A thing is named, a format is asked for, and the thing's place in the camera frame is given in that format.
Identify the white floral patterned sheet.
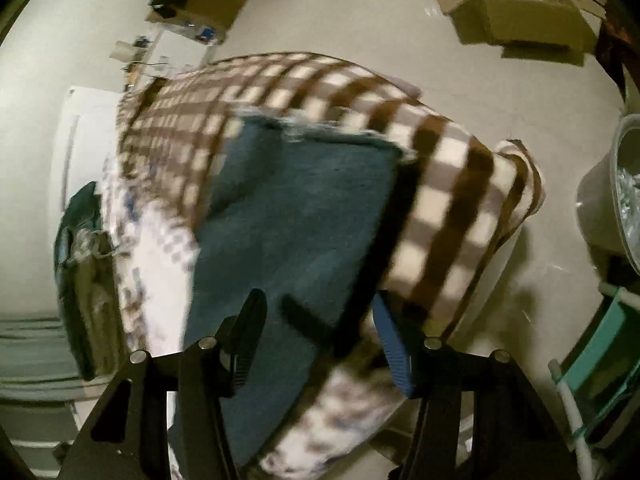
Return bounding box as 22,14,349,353
100,155,203,356

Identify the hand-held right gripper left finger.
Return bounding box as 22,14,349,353
56,288,268,480

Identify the dark green bag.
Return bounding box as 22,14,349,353
54,181,126,382

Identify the white cabinet door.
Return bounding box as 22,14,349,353
49,85,126,221

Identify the grey plastic basin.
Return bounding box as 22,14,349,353
575,112,640,278

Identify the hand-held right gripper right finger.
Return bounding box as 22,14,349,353
371,291,596,480

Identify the teal plastic stool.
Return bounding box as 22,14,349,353
547,280,640,480

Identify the brown checkered blanket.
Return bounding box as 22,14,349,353
116,52,546,478

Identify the open cardboard box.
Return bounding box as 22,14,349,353
424,0,608,67

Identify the blue towel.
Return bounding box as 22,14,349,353
167,115,418,468

